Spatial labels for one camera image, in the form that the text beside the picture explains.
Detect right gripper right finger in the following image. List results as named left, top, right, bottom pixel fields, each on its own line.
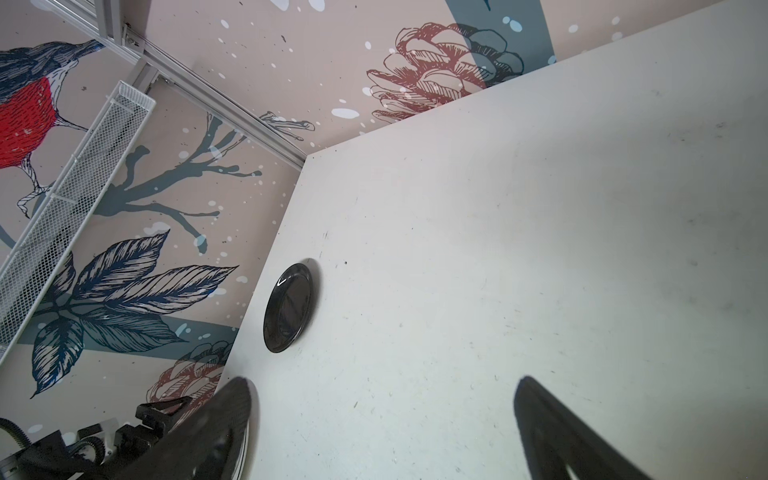
left=513, top=376, right=649, bottom=480

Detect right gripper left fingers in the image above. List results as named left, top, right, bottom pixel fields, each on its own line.
left=116, top=377, right=252, bottom=480

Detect small black plate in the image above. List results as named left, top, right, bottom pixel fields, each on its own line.
left=263, top=263, right=315, bottom=353

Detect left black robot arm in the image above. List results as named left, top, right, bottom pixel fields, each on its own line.
left=1, top=396, right=192, bottom=479

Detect white mesh wall shelf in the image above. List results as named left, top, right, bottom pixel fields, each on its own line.
left=1, top=81, right=156, bottom=358

